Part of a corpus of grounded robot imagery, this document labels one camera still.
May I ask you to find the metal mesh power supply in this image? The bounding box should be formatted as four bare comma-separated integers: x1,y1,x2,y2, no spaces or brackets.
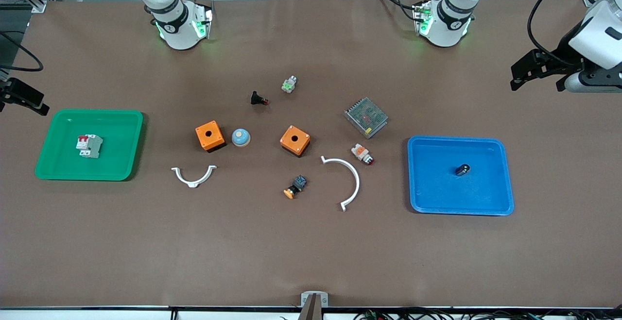
344,97,389,139

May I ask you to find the black cable loop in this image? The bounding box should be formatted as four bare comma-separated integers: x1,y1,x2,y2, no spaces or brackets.
0,31,44,73

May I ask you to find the small white curved bracket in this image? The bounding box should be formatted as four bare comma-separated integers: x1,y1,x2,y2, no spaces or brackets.
171,165,218,188

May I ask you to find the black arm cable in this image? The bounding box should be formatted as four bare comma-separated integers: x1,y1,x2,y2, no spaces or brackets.
527,0,601,66

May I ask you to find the black base cable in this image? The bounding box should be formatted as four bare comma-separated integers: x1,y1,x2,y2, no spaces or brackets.
374,0,445,20

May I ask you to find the yellow pushbutton black blue body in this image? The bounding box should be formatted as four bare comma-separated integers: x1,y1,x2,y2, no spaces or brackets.
283,175,308,200

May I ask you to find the brown table mat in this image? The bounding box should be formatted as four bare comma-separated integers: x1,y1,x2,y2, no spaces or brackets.
0,0,622,309

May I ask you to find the large white curved bracket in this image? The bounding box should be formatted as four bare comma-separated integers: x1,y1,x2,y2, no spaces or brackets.
321,156,361,212

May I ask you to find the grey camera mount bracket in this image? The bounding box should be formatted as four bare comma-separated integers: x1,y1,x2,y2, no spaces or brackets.
301,291,329,320

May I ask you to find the grey red circuit breaker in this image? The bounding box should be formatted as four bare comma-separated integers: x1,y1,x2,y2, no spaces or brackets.
76,134,104,159

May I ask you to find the red pushbutton white orange body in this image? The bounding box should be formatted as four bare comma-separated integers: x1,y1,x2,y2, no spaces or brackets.
351,144,375,166

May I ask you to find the blue plastic tray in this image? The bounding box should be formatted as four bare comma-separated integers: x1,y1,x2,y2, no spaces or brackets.
407,135,515,216

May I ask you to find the orange button enclosure box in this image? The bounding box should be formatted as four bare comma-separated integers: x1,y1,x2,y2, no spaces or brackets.
280,125,311,157
195,120,226,153

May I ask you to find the green plastic tray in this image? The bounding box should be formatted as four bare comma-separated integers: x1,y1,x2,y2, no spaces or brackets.
35,109,144,182

